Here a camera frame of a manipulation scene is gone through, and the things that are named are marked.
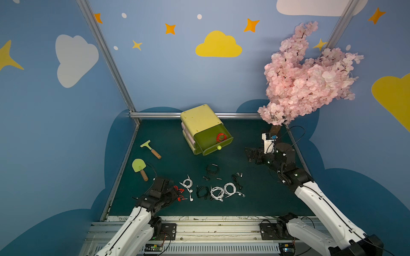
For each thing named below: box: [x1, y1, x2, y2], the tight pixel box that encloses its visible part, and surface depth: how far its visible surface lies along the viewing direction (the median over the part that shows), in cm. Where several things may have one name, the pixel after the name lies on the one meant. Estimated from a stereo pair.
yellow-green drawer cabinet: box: [180, 104, 234, 156], surface depth 93 cm
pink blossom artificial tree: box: [257, 21, 365, 135], surface depth 68 cm
